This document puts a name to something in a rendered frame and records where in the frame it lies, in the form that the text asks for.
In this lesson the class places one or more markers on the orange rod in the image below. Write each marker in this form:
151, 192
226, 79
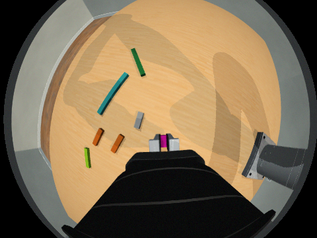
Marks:
117, 143
98, 136

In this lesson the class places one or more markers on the short magenta rod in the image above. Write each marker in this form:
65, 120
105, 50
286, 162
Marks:
163, 140

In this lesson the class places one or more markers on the dark grey rod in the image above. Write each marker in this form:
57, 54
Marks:
138, 120

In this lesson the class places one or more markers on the dark green rod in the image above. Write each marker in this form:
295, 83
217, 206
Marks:
137, 60

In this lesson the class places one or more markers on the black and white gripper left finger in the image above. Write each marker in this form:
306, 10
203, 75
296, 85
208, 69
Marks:
155, 144

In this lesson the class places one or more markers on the lime green rod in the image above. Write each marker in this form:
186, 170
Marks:
87, 157

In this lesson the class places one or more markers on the turquoise rod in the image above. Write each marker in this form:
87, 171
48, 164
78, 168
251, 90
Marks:
112, 92

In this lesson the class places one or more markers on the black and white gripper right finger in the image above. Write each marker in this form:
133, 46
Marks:
173, 144

